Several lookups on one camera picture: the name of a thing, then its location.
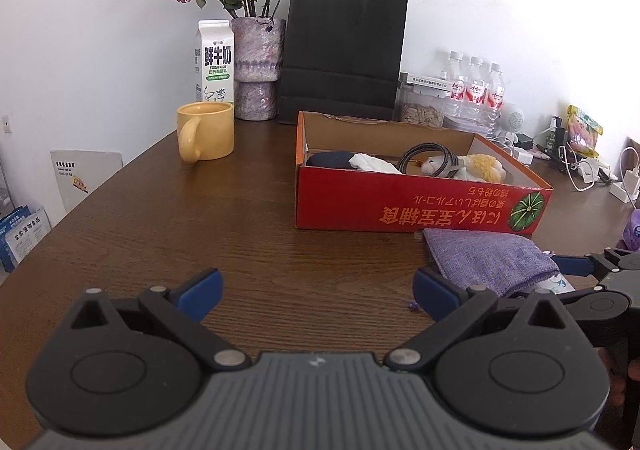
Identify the clear cotton swab box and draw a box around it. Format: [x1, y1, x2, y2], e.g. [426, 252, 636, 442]
[534, 273, 575, 295]

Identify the purple cloth pouch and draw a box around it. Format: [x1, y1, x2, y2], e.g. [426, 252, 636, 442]
[423, 229, 561, 296]

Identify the braided black cable coil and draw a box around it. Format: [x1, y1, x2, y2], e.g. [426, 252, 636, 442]
[397, 142, 459, 178]

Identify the yellow white plush toy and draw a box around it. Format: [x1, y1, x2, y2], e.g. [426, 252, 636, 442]
[421, 154, 506, 183]

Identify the white diaper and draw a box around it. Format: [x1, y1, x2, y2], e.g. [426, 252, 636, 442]
[348, 153, 401, 175]

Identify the navy zip pouch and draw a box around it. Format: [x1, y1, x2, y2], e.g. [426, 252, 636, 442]
[306, 151, 354, 169]

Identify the purple tissue pack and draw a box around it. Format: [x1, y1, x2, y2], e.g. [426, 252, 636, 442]
[622, 208, 640, 251]

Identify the snack bag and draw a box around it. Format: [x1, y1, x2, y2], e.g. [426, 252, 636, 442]
[567, 105, 603, 158]

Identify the red cardboard box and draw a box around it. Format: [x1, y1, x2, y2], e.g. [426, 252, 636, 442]
[294, 112, 552, 234]

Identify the white robot speaker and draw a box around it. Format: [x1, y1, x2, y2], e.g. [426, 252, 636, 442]
[496, 103, 525, 145]

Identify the white paper sign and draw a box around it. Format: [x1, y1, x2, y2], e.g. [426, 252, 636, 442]
[51, 150, 124, 213]

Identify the yellow ceramic mug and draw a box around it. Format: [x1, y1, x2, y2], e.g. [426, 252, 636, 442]
[177, 102, 234, 164]

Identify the water bottle middle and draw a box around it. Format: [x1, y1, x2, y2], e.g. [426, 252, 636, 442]
[462, 56, 486, 125]

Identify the water bottle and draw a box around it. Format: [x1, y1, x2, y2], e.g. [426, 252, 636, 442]
[440, 51, 465, 118]
[462, 56, 486, 125]
[482, 63, 506, 136]

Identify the water bottle left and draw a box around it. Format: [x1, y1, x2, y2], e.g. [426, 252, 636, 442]
[440, 51, 465, 118]

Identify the water bottle right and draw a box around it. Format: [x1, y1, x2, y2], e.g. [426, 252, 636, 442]
[482, 63, 506, 136]

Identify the clear jar of seeds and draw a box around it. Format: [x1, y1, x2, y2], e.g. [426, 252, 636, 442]
[396, 87, 445, 128]

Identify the white flat box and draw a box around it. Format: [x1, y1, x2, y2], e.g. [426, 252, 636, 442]
[400, 72, 451, 91]

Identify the milk carton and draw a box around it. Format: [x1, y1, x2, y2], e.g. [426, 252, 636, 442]
[195, 20, 234, 103]

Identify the black paper bag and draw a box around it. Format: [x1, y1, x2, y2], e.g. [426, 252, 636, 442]
[277, 0, 408, 125]

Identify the purple ceramic vase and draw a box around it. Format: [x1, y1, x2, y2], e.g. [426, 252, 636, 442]
[231, 17, 286, 121]

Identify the white charger with cable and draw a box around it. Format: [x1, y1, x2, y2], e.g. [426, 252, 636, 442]
[608, 147, 639, 206]

